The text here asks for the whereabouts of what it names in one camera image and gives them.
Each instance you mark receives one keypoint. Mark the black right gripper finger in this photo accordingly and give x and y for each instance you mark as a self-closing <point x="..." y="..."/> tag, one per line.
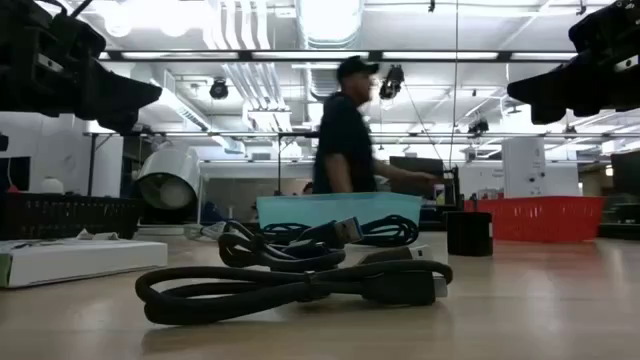
<point x="555" y="90"/>

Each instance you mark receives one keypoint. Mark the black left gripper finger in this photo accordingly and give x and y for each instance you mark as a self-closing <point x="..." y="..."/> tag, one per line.
<point x="125" y="102"/>

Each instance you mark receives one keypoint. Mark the small white packet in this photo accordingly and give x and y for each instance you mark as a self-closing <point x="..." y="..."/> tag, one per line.
<point x="97" y="235"/>

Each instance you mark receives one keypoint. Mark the white cardboard box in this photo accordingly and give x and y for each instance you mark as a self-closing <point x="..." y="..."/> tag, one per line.
<point x="85" y="260"/>

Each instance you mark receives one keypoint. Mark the black cube charger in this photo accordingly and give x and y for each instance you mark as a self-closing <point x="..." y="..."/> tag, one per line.
<point x="470" y="232"/>

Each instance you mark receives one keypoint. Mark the teal plastic bin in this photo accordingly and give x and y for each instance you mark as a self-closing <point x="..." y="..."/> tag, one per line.
<point x="320" y="210"/>

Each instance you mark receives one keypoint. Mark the white tall appliance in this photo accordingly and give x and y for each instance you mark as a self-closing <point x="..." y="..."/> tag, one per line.
<point x="522" y="165"/>

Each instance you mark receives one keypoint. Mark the white round fan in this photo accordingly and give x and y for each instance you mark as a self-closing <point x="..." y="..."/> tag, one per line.
<point x="170" y="175"/>

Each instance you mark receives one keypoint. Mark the white dome object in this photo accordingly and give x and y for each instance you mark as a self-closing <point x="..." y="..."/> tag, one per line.
<point x="51" y="186"/>

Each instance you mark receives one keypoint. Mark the black screen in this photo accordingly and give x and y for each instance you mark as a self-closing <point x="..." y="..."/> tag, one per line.
<point x="15" y="174"/>

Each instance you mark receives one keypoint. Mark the small red object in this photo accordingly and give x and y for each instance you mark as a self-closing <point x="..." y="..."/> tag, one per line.
<point x="13" y="189"/>

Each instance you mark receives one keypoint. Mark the black overhead crossbar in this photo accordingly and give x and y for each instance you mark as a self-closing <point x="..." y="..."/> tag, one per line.
<point x="245" y="55"/>

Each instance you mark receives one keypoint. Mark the black plastic basket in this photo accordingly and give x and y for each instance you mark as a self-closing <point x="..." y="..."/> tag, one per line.
<point x="60" y="215"/>

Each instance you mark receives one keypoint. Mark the red plastic basket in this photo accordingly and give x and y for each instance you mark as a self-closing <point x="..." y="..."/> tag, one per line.
<point x="545" y="220"/>

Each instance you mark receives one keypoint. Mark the small white bottle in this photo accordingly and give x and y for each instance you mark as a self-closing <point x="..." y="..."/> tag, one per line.
<point x="439" y="194"/>

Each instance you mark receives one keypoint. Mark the black monitor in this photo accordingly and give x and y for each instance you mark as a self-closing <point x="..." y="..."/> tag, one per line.
<point x="415" y="165"/>

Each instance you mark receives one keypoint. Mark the person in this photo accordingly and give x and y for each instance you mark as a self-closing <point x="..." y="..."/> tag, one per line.
<point x="345" y="135"/>

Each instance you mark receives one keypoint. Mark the black ceiling camera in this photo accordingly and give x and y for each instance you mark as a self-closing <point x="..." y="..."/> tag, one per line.
<point x="392" y="82"/>
<point x="478" y="126"/>
<point x="218" y="89"/>

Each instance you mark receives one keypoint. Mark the silver ventilation duct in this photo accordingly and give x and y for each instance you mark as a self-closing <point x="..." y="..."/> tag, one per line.
<point x="330" y="22"/>

